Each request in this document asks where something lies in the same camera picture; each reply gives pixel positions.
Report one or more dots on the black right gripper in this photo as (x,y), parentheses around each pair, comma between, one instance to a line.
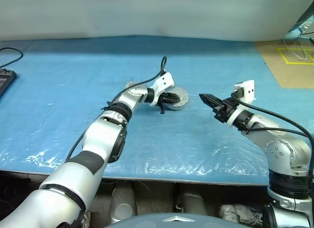
(225,111)

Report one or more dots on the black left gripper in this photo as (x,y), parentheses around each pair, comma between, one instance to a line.
(164,99)

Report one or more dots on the round silver metal disc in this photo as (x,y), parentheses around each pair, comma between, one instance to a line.
(182,104)

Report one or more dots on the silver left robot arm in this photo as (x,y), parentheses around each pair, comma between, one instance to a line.
(103,134)

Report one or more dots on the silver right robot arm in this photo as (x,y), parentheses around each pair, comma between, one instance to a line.
(282,149)

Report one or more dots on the brown cardboard sheet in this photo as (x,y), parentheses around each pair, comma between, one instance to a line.
(289,75)

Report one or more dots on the yellow tape outline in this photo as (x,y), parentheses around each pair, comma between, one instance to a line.
(283,56)

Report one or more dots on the grey rounded robot leg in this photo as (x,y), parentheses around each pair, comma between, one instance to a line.
(193,203)
(122,206)

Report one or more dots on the blue plastic table cover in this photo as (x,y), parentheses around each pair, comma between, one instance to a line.
(73,65)

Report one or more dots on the white shoe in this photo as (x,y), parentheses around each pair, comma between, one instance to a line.
(247,214)
(228,212)

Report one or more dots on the grey stand with foil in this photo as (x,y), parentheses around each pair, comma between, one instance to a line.
(303,19)

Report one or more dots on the grey robot torso silver emblem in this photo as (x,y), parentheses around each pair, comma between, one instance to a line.
(166,221)

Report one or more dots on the black keyboard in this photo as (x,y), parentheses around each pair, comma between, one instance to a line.
(6,80)

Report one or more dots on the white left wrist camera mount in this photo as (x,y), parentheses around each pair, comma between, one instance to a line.
(163,81)

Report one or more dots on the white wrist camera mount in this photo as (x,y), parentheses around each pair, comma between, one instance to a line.
(163,81)
(249,90)

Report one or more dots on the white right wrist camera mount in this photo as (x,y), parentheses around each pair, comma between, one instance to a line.
(249,90)

